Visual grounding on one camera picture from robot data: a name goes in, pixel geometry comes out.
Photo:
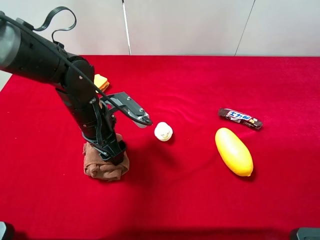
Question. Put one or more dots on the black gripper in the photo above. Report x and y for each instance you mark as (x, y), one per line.
(96, 123)

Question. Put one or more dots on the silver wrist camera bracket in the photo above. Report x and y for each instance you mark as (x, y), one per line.
(122, 102)

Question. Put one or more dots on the brown cloth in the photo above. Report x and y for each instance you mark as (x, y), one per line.
(95, 167)

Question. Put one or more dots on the red velvet tablecloth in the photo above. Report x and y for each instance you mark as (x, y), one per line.
(180, 189)

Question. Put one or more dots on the dark chocolate bar wrapper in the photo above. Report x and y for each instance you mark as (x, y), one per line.
(240, 117)

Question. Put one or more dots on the white toy garlic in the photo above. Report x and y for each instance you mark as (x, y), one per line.
(163, 132)

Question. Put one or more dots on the toy sandwich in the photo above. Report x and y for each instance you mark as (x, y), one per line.
(101, 82)

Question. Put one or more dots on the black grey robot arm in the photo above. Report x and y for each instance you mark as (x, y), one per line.
(25, 53)

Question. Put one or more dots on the yellow toy mango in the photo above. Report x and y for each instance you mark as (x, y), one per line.
(234, 152)

